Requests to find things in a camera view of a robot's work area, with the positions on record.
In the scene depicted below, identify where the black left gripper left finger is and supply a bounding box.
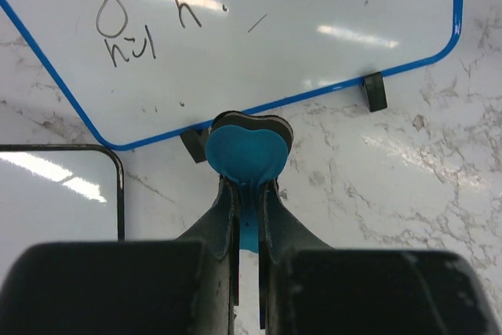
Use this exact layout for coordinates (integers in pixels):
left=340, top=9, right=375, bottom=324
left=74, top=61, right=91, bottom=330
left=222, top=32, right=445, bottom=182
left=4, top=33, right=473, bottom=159
left=176, top=177, right=240, bottom=334

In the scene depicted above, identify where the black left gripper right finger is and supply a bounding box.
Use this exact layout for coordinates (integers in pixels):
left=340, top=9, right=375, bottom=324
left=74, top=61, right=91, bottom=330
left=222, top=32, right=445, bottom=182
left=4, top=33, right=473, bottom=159
left=257, top=180, right=332, bottom=334

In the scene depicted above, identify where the blue whiteboard eraser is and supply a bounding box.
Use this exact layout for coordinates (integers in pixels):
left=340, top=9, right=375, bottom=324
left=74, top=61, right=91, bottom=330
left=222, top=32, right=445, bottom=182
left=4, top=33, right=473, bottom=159
left=205, top=111, right=294, bottom=253

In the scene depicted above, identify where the blue framed small whiteboard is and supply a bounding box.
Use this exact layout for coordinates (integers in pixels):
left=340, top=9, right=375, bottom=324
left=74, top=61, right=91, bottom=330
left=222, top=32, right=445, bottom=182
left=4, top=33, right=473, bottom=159
left=1, top=0, right=463, bottom=150

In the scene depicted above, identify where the black framed large whiteboard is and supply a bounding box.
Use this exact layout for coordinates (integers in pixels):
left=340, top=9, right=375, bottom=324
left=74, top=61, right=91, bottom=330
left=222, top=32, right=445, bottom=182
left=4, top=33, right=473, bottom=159
left=1, top=144, right=125, bottom=276

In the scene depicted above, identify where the black board foot clip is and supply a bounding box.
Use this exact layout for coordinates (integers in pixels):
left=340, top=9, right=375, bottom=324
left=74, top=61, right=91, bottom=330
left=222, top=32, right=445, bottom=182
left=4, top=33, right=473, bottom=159
left=362, top=72, right=387, bottom=112
left=180, top=128, right=209, bottom=163

